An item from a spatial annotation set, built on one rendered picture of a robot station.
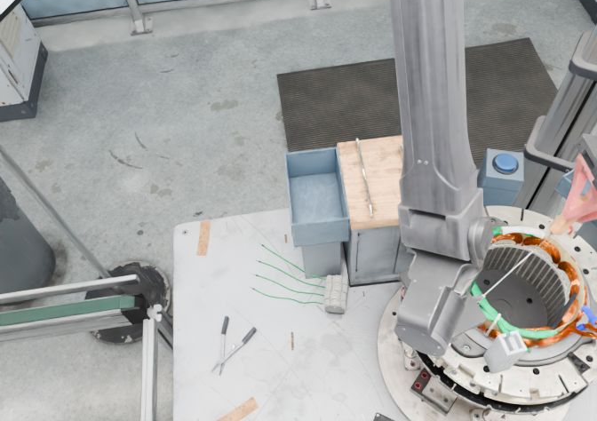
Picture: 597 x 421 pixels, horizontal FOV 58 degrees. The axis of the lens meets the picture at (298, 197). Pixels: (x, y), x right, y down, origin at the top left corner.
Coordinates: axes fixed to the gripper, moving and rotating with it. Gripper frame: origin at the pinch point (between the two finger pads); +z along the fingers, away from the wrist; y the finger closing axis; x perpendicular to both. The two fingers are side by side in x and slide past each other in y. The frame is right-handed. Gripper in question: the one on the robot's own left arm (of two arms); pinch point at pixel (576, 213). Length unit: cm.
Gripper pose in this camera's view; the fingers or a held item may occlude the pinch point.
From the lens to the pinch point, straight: 72.0
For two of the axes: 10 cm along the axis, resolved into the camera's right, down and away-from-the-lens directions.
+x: -0.6, -7.6, 6.5
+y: 9.6, 1.5, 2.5
